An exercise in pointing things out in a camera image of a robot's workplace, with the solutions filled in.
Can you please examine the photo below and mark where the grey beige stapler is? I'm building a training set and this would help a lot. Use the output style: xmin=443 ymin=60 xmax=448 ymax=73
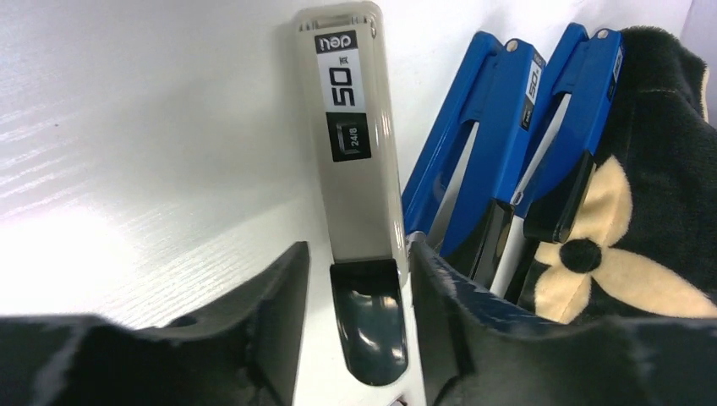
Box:
xmin=294 ymin=1 xmax=408 ymax=387

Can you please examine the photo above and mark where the black pillow with beige flowers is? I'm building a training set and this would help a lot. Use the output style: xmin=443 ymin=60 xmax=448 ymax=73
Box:
xmin=517 ymin=26 xmax=716 ymax=324

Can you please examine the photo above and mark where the blue stapler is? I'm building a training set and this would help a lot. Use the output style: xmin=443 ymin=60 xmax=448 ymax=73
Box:
xmin=402 ymin=31 xmax=545 ymax=288
xmin=516 ymin=23 xmax=624 ymax=244

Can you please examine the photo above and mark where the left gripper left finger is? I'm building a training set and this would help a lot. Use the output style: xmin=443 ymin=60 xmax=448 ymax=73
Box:
xmin=1 ymin=242 xmax=310 ymax=405

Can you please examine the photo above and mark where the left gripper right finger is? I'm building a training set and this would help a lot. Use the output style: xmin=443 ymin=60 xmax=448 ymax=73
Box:
xmin=409 ymin=241 xmax=716 ymax=405

